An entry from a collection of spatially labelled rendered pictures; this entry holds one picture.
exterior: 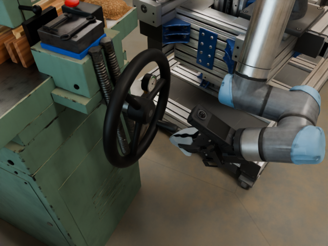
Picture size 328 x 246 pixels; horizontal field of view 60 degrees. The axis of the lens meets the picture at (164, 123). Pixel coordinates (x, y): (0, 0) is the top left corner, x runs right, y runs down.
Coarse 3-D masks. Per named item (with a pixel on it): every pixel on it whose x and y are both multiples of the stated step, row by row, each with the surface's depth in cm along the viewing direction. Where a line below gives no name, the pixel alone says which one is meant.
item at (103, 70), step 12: (96, 48) 56; (108, 48) 59; (96, 60) 56; (108, 60) 61; (96, 72) 59; (120, 72) 65; (108, 84) 62; (108, 96) 64; (120, 120) 71; (132, 120) 77; (120, 132) 73; (132, 132) 80; (144, 132) 92; (120, 144) 78
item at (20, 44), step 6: (60, 12) 68; (24, 36) 61; (18, 42) 59; (24, 42) 61; (18, 48) 60; (24, 48) 61; (18, 54) 61; (24, 54) 62; (30, 54) 63; (24, 60) 62; (30, 60) 64; (24, 66) 64
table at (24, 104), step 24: (120, 24) 79; (0, 72) 62; (24, 72) 62; (0, 96) 57; (24, 96) 57; (48, 96) 62; (72, 96) 62; (96, 96) 62; (0, 120) 53; (24, 120) 58; (0, 144) 55
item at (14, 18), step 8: (0, 0) 58; (8, 0) 59; (16, 0) 61; (24, 0) 63; (0, 8) 60; (8, 8) 60; (16, 8) 61; (0, 16) 62; (8, 16) 60; (16, 16) 62; (24, 16) 64; (32, 16) 66; (8, 24) 62; (16, 24) 63
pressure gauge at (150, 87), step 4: (144, 76) 96; (148, 76) 95; (152, 76) 95; (144, 80) 95; (148, 80) 95; (152, 80) 97; (156, 80) 100; (144, 84) 95; (148, 84) 95; (152, 84) 98; (144, 88) 96; (148, 88) 96; (152, 88) 99; (144, 92) 101
